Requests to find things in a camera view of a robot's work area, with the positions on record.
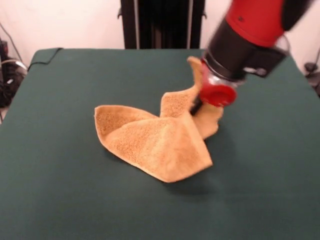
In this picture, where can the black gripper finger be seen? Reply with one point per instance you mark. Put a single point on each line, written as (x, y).
(196, 107)

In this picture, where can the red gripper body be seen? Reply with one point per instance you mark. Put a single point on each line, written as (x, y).
(220, 96)

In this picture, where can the tan terry towel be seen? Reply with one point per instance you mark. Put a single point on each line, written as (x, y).
(155, 147)

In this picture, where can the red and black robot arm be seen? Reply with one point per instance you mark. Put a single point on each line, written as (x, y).
(250, 27)

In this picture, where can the black stand base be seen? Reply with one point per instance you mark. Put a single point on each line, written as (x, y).
(312, 72)
(10, 85)

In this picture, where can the dark green table cloth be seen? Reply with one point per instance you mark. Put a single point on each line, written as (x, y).
(75, 175)

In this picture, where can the small black box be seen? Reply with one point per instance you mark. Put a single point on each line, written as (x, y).
(3, 50)

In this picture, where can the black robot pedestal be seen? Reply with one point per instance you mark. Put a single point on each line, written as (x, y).
(162, 25)

